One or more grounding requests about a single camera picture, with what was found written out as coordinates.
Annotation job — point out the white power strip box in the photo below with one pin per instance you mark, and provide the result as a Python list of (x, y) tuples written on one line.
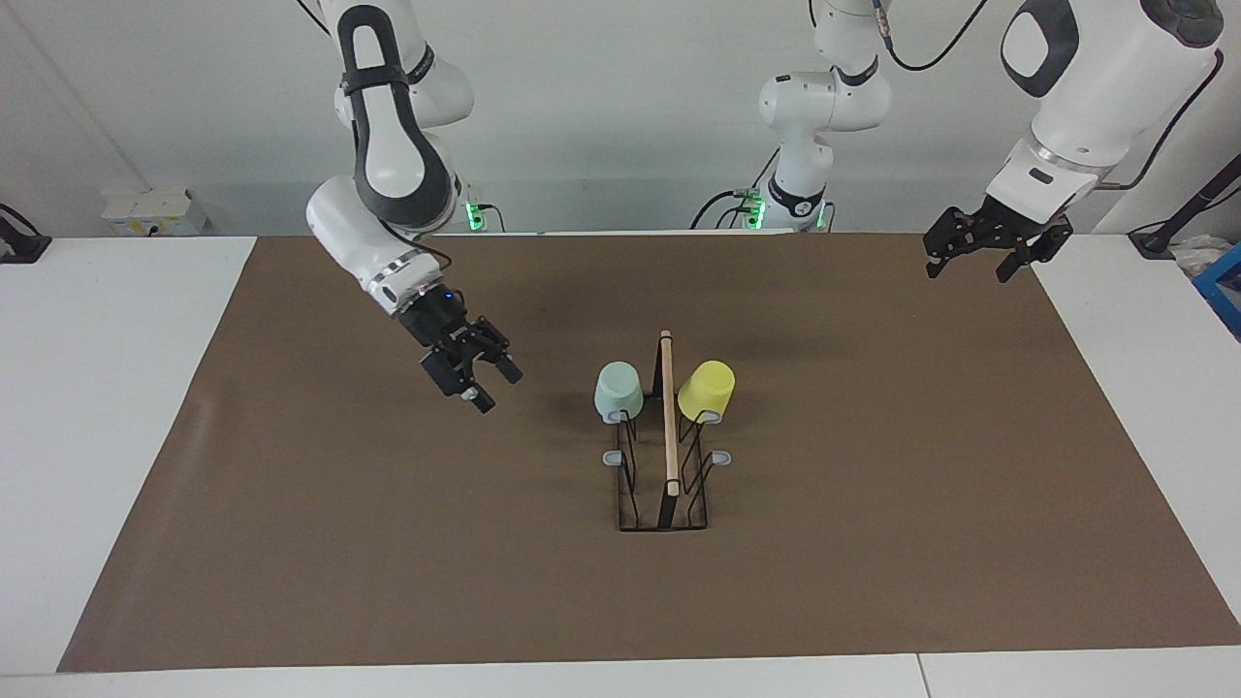
[(145, 211)]

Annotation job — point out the crumpled clear plastic bag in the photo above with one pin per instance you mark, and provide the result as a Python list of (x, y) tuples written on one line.
[(1197, 257)]

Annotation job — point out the black table clamp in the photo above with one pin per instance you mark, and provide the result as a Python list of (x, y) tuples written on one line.
[(19, 242)]

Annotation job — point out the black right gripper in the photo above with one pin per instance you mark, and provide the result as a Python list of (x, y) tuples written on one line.
[(438, 322)]

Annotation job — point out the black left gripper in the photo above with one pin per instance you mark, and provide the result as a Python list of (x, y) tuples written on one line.
[(1016, 225)]

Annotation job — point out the blue box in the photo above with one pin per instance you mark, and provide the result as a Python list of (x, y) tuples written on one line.
[(1224, 291)]

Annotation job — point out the brown table mat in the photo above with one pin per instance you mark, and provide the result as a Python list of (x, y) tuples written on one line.
[(436, 562)]

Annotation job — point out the yellow cup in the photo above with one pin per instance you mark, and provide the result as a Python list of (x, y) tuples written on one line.
[(706, 390)]

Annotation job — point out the pale green cup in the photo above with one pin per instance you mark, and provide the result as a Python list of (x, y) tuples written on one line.
[(619, 393)]

